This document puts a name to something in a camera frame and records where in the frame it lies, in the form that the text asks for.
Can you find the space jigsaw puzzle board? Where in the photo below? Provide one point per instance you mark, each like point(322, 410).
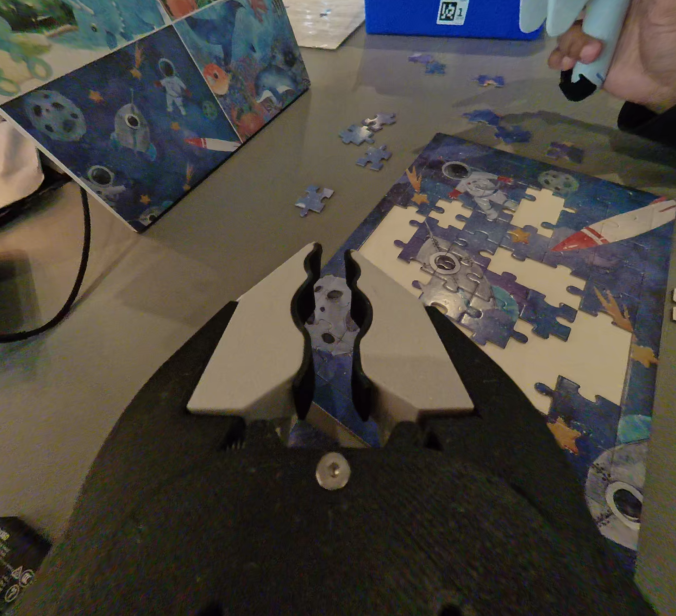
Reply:
point(581, 267)

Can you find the person's right forearm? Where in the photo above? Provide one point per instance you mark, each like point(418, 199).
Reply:
point(652, 125)

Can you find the purple jigsaw puzzle piece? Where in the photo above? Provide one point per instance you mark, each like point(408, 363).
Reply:
point(420, 57)
point(565, 151)
point(379, 121)

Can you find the instruction sheet in plastic sleeve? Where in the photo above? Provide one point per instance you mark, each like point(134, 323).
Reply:
point(325, 17)

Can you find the person's right hand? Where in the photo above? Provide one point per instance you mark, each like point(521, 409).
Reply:
point(655, 35)

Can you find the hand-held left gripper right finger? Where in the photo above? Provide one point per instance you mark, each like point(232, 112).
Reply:
point(412, 362)

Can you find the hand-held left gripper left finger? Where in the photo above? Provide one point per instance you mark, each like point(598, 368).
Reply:
point(253, 357)

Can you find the illustrated puzzle box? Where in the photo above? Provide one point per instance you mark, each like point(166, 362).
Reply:
point(132, 125)

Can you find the dark blue jigsaw puzzle piece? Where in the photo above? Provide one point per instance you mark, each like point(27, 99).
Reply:
point(512, 134)

